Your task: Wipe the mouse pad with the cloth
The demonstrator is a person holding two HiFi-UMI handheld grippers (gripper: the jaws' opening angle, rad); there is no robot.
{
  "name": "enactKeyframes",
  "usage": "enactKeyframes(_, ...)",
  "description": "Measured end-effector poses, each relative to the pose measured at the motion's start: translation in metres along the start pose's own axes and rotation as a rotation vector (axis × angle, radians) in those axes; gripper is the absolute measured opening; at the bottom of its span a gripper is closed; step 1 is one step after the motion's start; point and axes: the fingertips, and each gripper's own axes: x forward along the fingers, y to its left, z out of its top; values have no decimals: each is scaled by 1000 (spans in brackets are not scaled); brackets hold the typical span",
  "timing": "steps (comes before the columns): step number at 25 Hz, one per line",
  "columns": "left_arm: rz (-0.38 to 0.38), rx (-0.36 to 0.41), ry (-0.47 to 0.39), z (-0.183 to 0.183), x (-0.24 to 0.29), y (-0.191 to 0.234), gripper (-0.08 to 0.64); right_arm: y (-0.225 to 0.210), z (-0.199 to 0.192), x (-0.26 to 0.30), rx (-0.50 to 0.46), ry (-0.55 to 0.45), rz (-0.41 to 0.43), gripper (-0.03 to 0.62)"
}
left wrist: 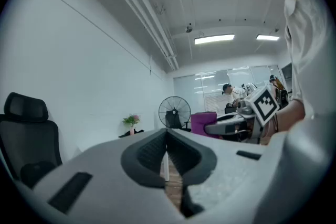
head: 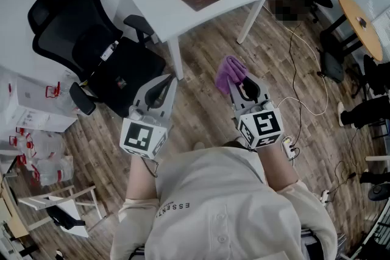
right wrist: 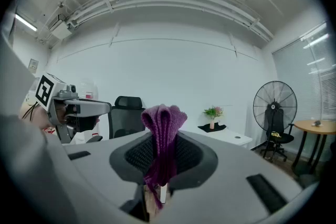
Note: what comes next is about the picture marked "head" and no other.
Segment black metal chair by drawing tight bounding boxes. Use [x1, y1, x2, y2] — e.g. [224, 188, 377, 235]
[318, 30, 347, 83]

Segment person's right forearm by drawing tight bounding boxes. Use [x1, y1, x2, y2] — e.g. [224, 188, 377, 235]
[257, 144, 299, 192]

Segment clear plastic water bottle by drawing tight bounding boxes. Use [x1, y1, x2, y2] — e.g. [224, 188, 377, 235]
[99, 40, 119, 62]

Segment black mesh office chair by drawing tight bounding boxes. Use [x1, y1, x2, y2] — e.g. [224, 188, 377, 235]
[27, 0, 167, 118]

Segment person's beige shirt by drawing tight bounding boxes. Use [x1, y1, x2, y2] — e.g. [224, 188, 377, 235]
[109, 146, 339, 260]

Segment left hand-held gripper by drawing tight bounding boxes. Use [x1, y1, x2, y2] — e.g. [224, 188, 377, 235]
[119, 74, 178, 160]

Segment white cardboard box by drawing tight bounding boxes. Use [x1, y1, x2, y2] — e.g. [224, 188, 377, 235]
[0, 74, 77, 133]

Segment white folding table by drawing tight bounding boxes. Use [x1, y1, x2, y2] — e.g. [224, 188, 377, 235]
[17, 184, 107, 238]

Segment black cable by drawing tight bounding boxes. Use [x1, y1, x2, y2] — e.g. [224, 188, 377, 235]
[288, 21, 304, 152]

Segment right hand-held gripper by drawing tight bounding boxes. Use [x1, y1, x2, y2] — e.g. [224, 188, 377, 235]
[227, 72, 285, 150]

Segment round wooden table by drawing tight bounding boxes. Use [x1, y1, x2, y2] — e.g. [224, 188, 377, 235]
[318, 0, 383, 83]

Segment purple cloth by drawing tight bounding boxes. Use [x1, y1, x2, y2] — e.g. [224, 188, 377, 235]
[214, 55, 248, 95]

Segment window blinds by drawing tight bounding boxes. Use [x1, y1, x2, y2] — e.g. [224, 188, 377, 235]
[365, 0, 390, 49]

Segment person's left forearm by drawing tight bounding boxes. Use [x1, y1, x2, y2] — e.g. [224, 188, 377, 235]
[126, 155, 159, 202]

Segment white cable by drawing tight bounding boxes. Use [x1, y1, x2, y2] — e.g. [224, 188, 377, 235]
[263, 4, 329, 117]

